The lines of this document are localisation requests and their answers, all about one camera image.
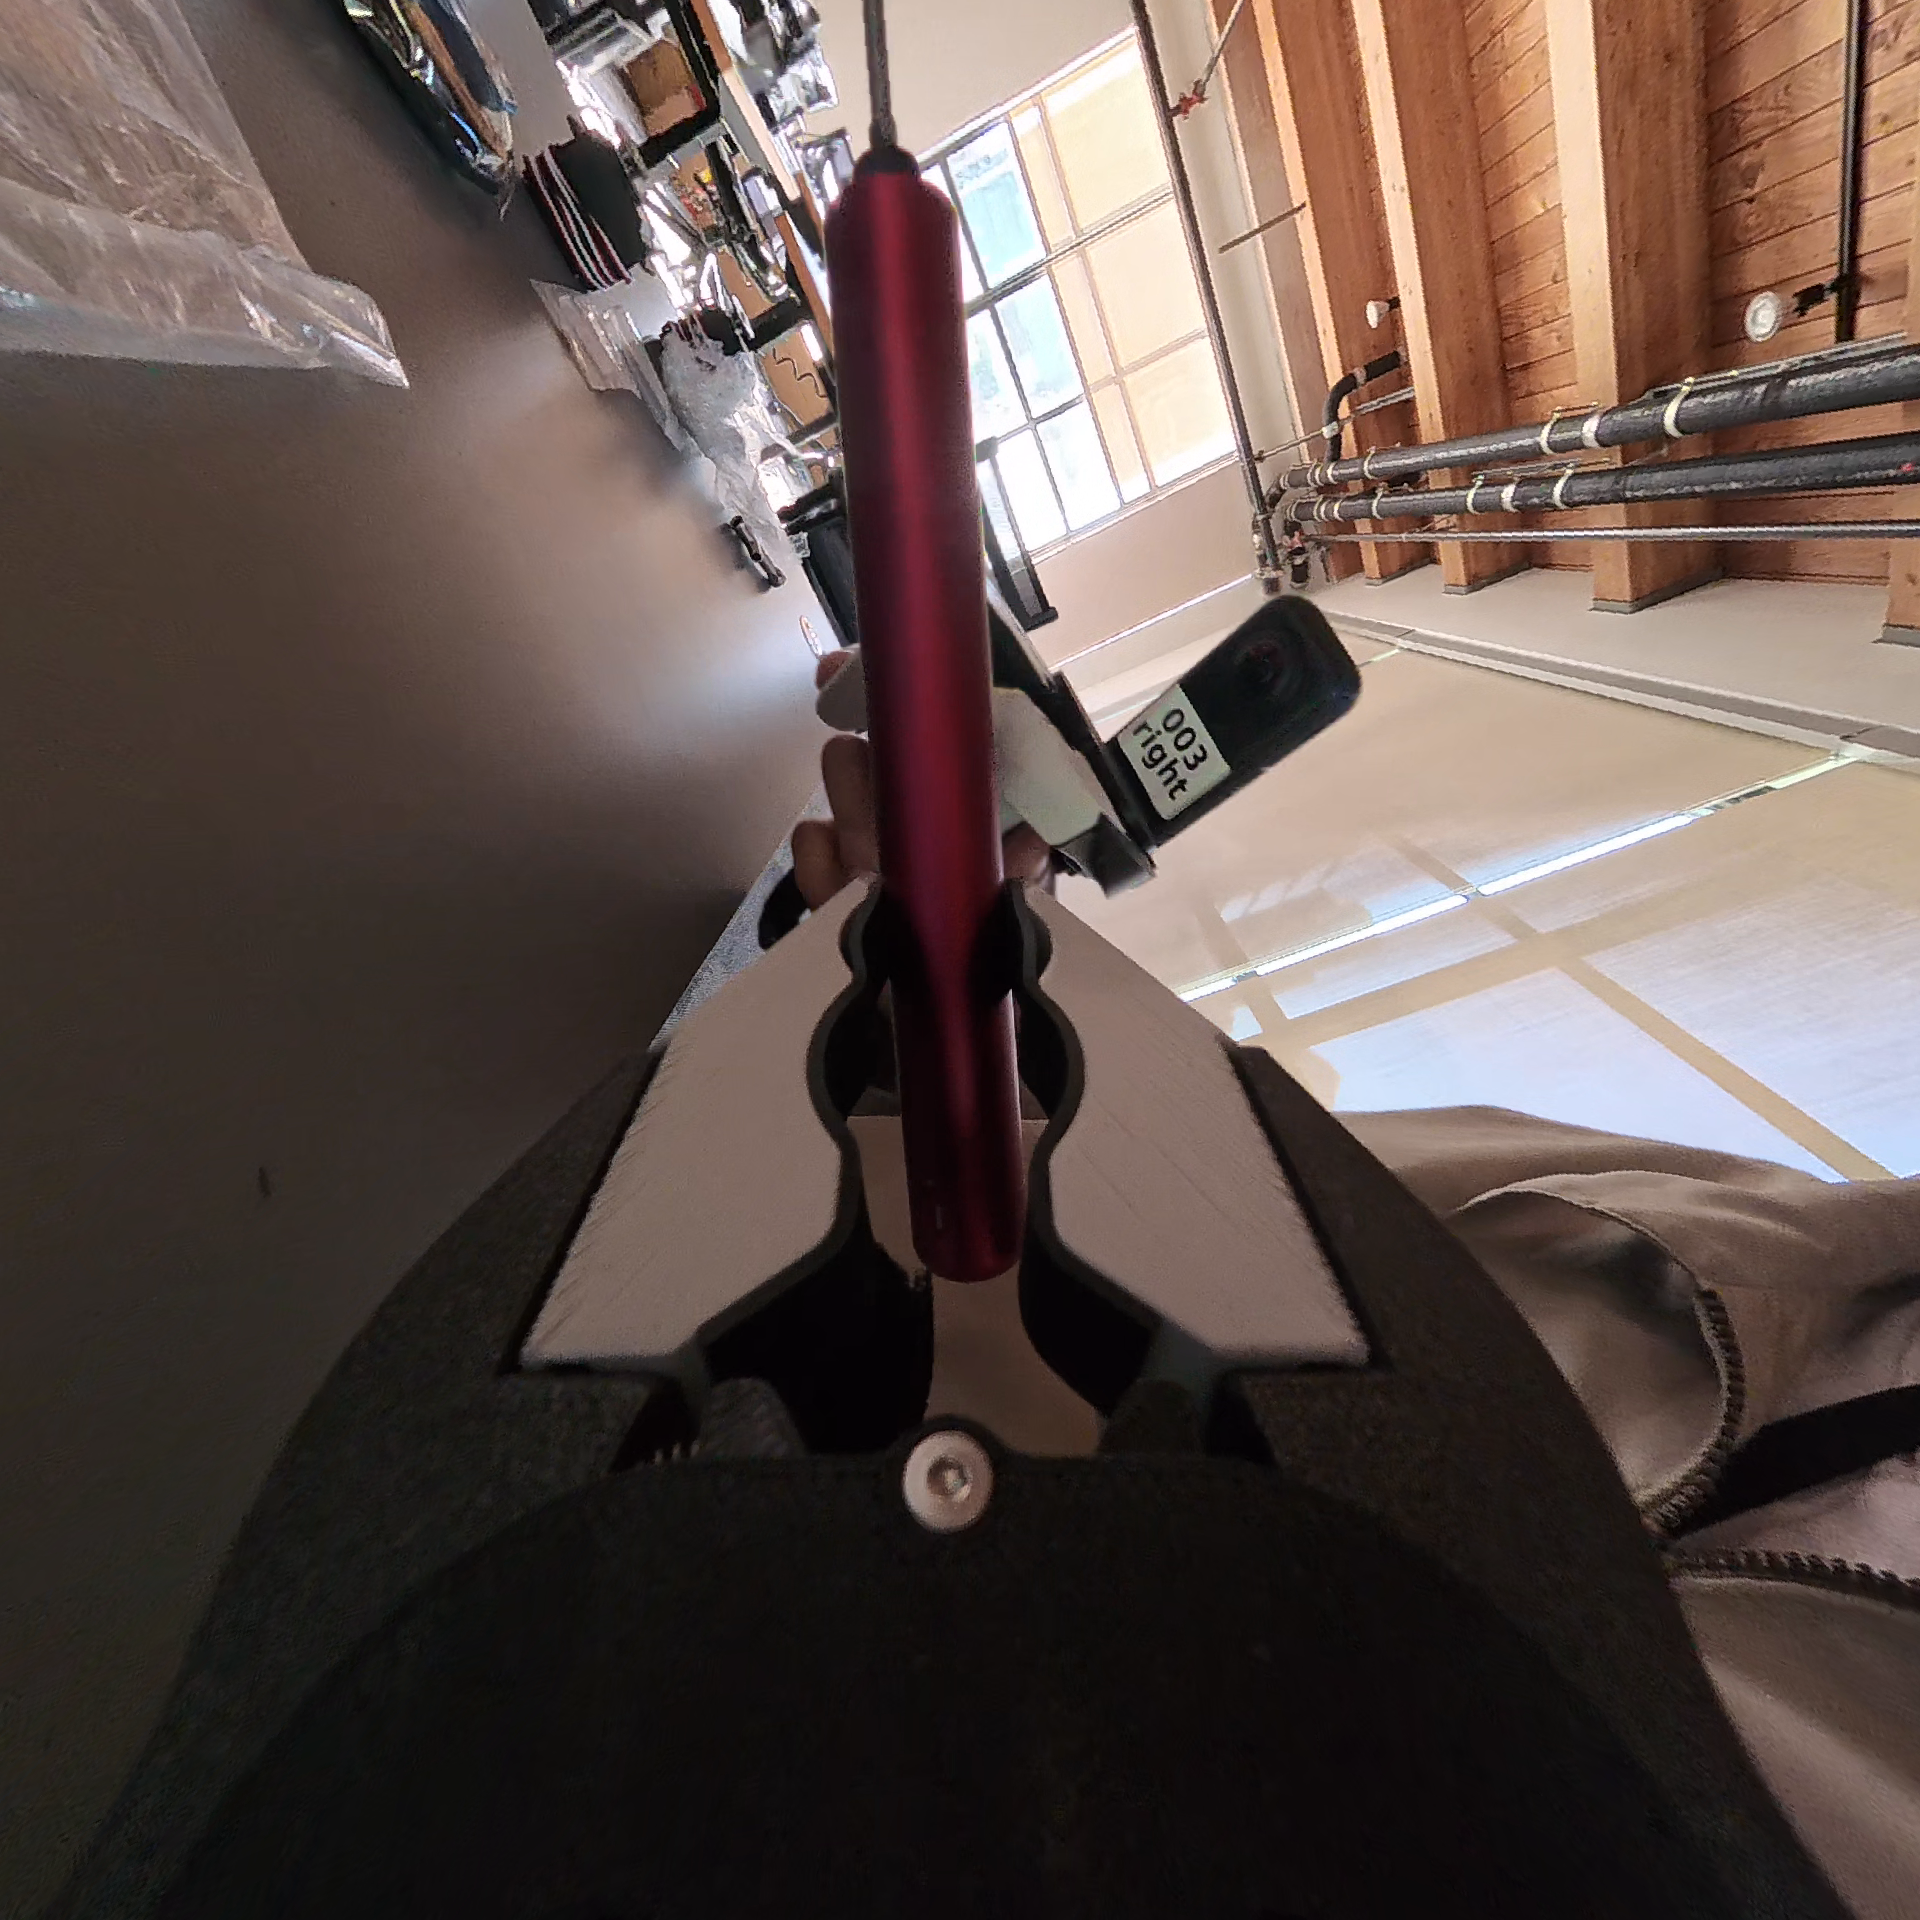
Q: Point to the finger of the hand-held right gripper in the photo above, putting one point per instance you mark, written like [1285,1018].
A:
[1049,780]

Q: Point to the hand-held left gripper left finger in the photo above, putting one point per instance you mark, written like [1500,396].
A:
[705,1200]

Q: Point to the person's right hand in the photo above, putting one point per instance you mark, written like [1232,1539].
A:
[848,809]

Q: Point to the red electric screwdriver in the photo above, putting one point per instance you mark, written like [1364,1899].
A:
[915,599]

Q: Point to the grey desk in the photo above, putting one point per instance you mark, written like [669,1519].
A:
[299,826]

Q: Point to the person's beige jacket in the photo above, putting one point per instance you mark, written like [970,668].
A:
[1723,1231]

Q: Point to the large grid window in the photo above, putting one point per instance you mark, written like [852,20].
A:
[1109,300]

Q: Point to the black ceiling pipe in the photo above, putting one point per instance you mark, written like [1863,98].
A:
[1723,403]
[1650,482]

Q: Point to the crinkled clear plastic bag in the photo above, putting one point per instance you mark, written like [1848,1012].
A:
[148,283]

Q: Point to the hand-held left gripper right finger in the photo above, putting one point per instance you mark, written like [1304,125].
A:
[1185,1200]

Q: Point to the crumpled clear plastic wrap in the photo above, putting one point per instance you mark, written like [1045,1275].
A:
[720,405]

